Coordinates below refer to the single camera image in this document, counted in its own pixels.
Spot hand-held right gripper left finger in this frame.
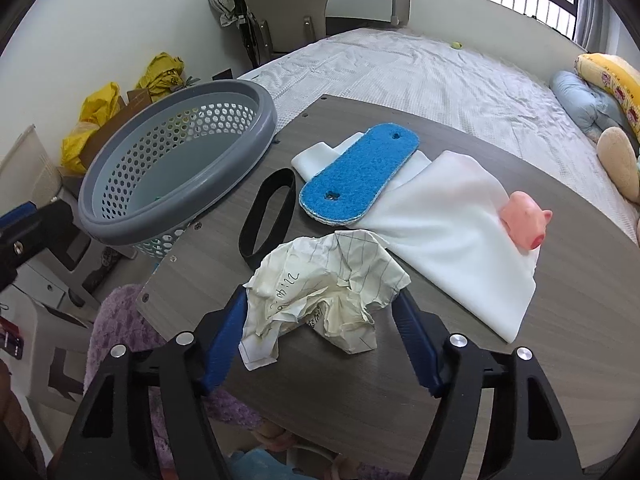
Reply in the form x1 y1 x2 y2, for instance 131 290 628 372
55 285 251 480

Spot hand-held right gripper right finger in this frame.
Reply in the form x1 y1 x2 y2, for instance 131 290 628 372
392 290 586 480

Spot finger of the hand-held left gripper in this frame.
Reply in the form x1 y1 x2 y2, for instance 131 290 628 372
0 202 68 291
0 201 40 231

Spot lined paper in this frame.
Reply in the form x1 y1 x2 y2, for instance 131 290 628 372
239 230 412 372

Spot grey perforated plastic basket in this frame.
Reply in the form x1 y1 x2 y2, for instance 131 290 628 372
77 79 278 261

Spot pink pig toy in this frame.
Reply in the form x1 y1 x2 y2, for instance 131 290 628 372
500 191 553 251

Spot blue scrubbing pad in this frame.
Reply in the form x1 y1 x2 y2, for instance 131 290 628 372
298 124 420 223

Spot beige plastic storage container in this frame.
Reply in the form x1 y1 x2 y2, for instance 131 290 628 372
0 125 66 211

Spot beige plastic stool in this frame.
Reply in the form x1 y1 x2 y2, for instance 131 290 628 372
20 232 106 403

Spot brown cardboard box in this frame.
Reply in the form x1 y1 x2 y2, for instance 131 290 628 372
80 87 153 168

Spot red and black object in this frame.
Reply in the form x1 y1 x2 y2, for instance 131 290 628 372
0 316 25 361

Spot white cloth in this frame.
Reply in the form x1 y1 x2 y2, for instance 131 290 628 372
291 132 541 345

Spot open yellow woven sack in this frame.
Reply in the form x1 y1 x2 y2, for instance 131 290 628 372
61 82 123 176

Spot black elastic band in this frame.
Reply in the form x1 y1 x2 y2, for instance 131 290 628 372
239 167 296 270

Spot crumpled yellow woven sack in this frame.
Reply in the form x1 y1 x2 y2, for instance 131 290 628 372
136 52 186 93

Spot large beige teddy bear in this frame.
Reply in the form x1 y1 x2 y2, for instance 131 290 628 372
596 126 640 206

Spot bed with white sheet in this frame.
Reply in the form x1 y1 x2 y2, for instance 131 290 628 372
237 27 640 246

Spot light blue pillow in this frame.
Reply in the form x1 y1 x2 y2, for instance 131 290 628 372
550 70 626 143

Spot folded yellow quilt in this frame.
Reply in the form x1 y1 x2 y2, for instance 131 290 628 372
574 52 640 136

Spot grey upholstered chair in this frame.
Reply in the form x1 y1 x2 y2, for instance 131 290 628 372
242 0 328 68

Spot grey and white desk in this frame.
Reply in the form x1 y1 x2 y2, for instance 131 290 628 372
325 0 412 41

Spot grey curtain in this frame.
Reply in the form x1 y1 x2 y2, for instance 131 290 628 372
572 0 618 56

